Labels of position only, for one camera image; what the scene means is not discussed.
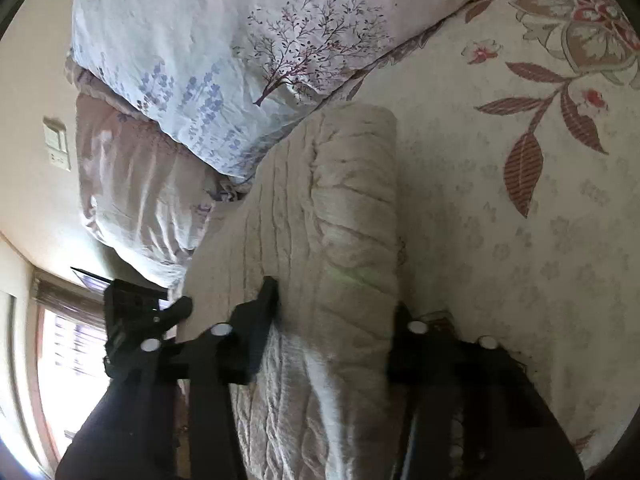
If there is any beige cable knit sweater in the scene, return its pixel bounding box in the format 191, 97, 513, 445
175, 102, 416, 480

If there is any floral bed sheet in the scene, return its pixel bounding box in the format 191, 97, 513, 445
345, 0, 640, 480

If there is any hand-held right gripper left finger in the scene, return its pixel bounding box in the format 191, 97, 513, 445
55, 276, 281, 480

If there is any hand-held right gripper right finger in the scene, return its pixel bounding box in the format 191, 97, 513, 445
387, 302, 586, 480

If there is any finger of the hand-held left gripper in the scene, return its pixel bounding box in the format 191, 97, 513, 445
154, 296, 194, 335

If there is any pink floral pillow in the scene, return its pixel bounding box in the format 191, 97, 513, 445
75, 77, 251, 288

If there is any tree print pillow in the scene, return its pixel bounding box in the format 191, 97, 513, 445
65, 0, 566, 186

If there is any white wall switch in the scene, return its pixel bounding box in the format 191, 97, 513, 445
42, 116, 72, 172

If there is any window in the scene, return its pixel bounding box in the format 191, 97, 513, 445
0, 280, 116, 480

